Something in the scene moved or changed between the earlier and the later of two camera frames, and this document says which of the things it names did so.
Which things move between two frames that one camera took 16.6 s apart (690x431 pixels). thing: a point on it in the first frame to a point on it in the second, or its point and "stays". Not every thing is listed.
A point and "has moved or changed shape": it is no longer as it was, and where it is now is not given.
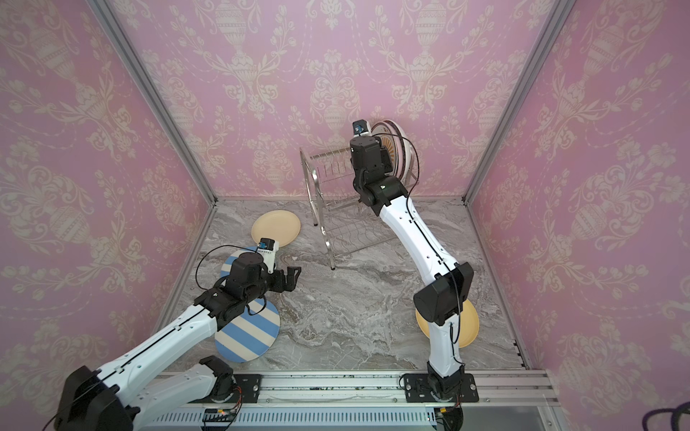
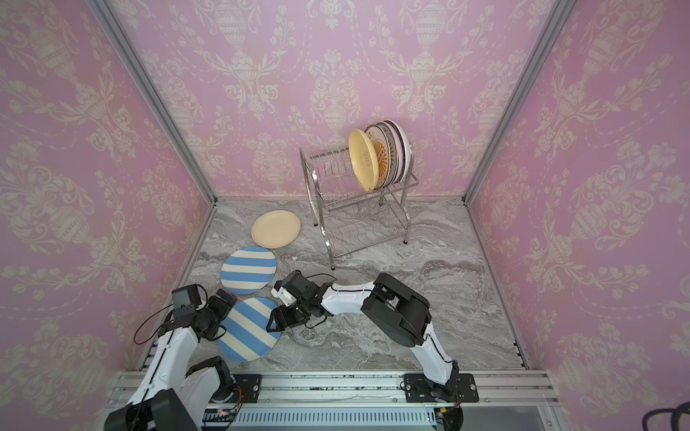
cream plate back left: x=280 y=224 stays
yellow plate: x=469 y=324 has moved or changed shape
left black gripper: x=292 y=280 to x=223 y=308
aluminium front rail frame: x=508 y=401 stays
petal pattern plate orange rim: x=411 y=159 has moved or changed shape
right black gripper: x=364 y=145 to x=288 y=312
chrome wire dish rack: x=348 y=226 stays
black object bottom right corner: x=675 y=417 stays
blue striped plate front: x=252 y=334 stays
